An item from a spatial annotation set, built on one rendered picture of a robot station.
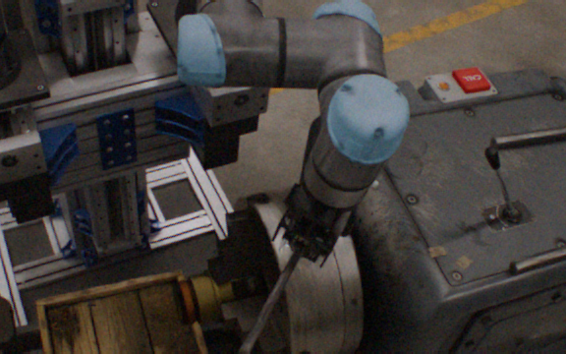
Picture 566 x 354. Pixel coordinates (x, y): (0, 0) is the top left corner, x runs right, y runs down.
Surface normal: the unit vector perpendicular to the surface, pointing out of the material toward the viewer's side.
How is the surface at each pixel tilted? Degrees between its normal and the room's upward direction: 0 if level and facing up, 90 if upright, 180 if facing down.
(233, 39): 33
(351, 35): 12
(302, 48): 42
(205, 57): 63
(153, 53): 0
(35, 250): 0
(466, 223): 0
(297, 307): 48
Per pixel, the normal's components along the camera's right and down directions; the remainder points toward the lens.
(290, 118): 0.11, -0.65
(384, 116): 0.17, -0.48
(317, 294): 0.30, 0.03
